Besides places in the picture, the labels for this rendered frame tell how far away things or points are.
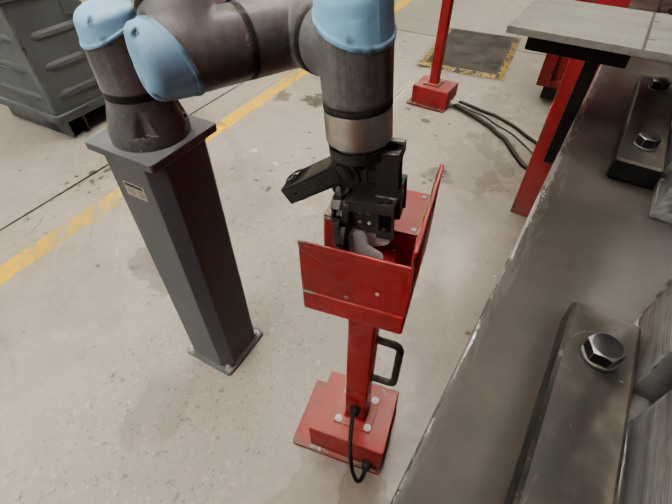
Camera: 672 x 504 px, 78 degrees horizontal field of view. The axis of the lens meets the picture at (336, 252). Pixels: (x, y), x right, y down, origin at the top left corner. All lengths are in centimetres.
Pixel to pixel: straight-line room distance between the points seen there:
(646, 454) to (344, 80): 37
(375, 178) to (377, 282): 15
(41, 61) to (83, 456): 187
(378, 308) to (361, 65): 34
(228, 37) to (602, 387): 44
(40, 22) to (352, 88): 229
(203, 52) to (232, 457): 106
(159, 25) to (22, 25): 215
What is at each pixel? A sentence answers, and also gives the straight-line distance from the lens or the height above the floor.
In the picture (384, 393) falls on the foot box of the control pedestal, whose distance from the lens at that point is 120.
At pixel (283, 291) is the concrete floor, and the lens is 155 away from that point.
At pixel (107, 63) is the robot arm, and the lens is 82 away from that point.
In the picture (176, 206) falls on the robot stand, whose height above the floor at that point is 66.
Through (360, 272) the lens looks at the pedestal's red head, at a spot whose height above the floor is 78.
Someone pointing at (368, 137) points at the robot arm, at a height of 97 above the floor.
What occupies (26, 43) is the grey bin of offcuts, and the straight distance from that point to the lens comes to 259.
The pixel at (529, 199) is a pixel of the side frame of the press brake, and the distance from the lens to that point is 195.
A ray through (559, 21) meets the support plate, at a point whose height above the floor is 100.
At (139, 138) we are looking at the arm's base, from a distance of 86.
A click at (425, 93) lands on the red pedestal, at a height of 9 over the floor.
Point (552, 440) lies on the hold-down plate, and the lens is 34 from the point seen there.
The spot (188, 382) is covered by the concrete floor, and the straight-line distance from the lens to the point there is 141.
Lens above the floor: 119
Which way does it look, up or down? 46 degrees down
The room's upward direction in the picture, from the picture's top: straight up
